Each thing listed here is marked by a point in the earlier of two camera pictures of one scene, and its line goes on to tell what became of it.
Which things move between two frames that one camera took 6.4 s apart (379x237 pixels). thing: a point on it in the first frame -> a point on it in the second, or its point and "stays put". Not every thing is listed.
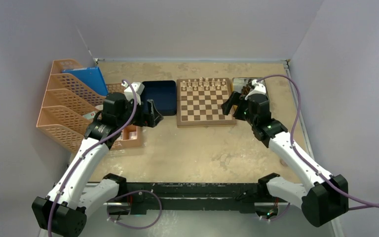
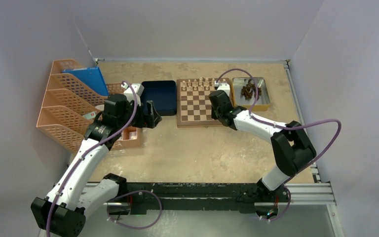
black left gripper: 150,118 stays put
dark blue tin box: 163,94 stays put
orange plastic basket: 131,136 stays put
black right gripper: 236,98 -> 213,115
